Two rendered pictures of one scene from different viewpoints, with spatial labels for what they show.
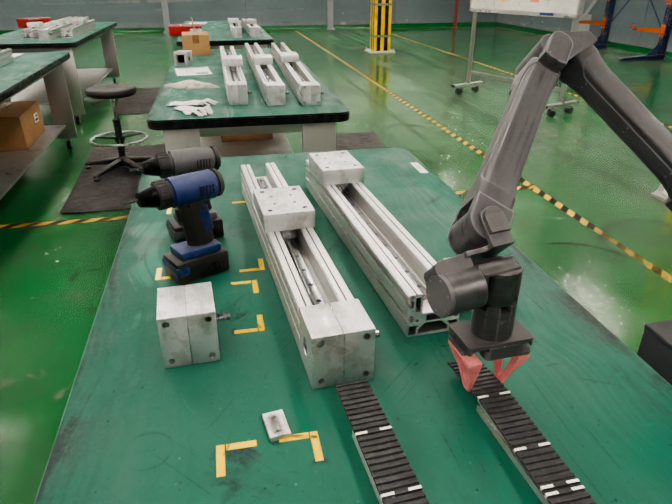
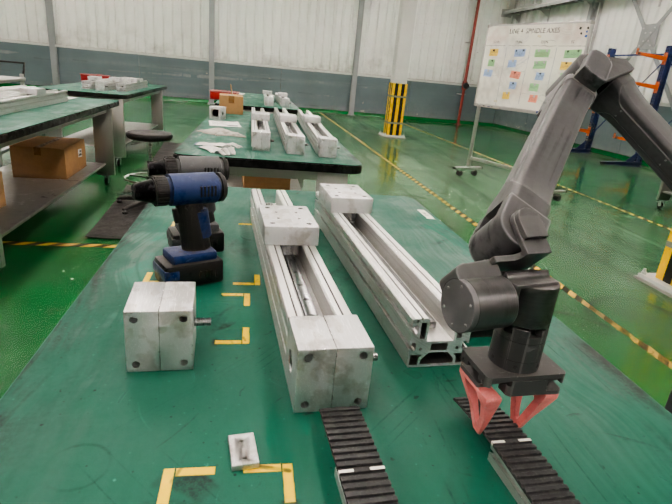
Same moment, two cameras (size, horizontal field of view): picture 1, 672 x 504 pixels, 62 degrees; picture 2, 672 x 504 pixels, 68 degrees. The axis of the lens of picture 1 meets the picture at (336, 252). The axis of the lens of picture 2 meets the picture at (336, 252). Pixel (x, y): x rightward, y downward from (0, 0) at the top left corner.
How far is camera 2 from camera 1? 0.21 m
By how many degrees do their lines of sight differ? 7
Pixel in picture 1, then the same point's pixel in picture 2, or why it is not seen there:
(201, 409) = (157, 422)
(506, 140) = (540, 147)
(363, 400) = (352, 431)
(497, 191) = (531, 196)
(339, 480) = not seen: outside the picture
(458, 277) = (484, 284)
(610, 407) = (649, 472)
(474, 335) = (493, 363)
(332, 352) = (321, 370)
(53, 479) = not seen: outside the picture
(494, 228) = (529, 232)
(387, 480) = not seen: outside the picture
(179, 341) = (147, 341)
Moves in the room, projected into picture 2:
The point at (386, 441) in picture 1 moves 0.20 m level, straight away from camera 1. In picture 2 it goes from (377, 485) to (389, 375)
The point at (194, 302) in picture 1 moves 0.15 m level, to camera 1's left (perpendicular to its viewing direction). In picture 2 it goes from (171, 299) to (68, 288)
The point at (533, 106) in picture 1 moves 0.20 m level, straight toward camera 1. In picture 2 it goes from (569, 119) to (577, 129)
